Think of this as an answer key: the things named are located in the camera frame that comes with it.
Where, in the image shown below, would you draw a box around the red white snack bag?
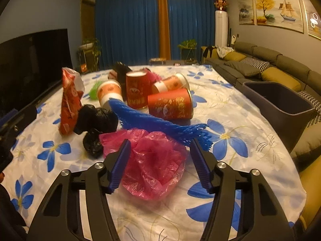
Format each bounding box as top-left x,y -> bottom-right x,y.
59,67 -> 85,136

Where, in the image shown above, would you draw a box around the black plastic bag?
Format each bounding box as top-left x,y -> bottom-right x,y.
73,104 -> 119,159

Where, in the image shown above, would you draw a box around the green foam net sleeve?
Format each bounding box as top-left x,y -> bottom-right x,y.
89,81 -> 104,100

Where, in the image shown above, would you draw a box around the orange white paper cup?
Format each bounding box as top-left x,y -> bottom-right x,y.
96,80 -> 124,110

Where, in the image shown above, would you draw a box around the pink plastic bag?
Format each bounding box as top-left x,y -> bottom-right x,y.
99,128 -> 188,201

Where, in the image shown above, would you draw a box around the blue foam net sleeve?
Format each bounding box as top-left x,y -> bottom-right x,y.
109,98 -> 212,151

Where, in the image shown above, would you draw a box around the dark wrapper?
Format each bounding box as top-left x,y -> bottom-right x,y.
108,61 -> 132,100

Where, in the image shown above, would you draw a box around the red paper cup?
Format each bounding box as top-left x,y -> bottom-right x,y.
126,70 -> 150,109
147,88 -> 194,120

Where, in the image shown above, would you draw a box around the pink foam net sleeve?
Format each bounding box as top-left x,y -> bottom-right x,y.
143,67 -> 162,84

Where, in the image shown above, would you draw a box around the orange cup back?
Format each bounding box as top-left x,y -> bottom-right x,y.
151,73 -> 190,94

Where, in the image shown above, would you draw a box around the dark grey trash bin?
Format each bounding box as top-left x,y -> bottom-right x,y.
239,82 -> 317,152

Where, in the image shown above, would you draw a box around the black television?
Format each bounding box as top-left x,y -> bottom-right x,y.
0,29 -> 72,117

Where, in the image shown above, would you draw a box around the floral white blue tablecloth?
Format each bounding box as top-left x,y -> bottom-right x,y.
3,66 -> 306,240

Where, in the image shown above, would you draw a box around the plant on left stand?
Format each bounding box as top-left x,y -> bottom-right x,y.
78,38 -> 102,74

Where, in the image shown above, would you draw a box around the mustard cushion near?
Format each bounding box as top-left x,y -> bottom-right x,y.
261,67 -> 301,92

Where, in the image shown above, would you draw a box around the mustard cushion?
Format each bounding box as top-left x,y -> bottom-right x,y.
223,51 -> 246,61
261,67 -> 301,92

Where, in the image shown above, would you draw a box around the grey cushion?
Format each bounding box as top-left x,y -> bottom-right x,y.
224,61 -> 261,77

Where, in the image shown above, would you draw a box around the patterned black white cushion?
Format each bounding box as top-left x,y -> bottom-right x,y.
241,57 -> 270,73

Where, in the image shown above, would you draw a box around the grey sectional sofa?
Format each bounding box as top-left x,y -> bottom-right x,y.
203,42 -> 320,230

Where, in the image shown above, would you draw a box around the blue curtains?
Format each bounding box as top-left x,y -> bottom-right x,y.
95,0 -> 216,70

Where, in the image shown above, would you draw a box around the mustard cushion far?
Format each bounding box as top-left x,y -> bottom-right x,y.
223,51 -> 246,61

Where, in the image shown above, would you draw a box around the white clothes on sofa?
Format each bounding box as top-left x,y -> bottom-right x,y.
216,46 -> 234,58

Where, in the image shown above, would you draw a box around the orange curtain strip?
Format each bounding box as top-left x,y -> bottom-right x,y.
157,0 -> 171,60

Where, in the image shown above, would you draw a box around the green potted plant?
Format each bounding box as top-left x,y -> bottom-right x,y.
177,39 -> 197,61

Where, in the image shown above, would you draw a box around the white standing air conditioner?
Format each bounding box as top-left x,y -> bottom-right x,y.
215,10 -> 228,47

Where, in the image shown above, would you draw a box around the right framed painting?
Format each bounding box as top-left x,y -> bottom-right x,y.
303,0 -> 321,39

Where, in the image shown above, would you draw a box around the tree and ship painting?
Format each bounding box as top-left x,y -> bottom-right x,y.
255,0 -> 304,33

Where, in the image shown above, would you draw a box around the small left painting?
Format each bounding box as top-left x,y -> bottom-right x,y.
237,0 -> 254,25

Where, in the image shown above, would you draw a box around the red gold flower ornament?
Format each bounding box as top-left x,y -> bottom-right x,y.
214,0 -> 228,11

